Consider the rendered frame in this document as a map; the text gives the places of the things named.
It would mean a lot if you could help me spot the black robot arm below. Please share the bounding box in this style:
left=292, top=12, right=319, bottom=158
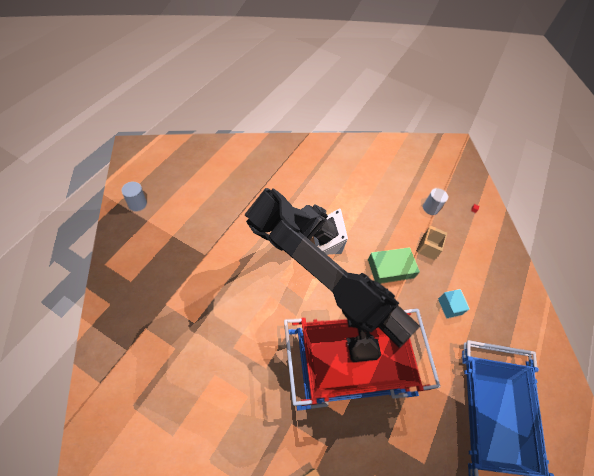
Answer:
left=244, top=188, right=420, bottom=347

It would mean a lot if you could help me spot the tan open-top box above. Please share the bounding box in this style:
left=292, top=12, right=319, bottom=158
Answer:
left=418, top=226, right=447, bottom=260

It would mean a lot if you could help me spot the light blue cube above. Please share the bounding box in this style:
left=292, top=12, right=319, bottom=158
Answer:
left=438, top=289, right=470, bottom=319

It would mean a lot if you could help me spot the dark grey cylinder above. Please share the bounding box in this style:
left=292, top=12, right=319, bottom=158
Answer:
left=423, top=188, right=448, bottom=215
left=122, top=182, right=147, bottom=211

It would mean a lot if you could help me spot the blue plastic tray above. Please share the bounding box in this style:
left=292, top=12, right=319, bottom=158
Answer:
left=289, top=328, right=419, bottom=411
left=465, top=340, right=555, bottom=476

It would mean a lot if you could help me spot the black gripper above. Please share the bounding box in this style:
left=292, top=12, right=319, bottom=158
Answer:
left=347, top=319, right=382, bottom=363

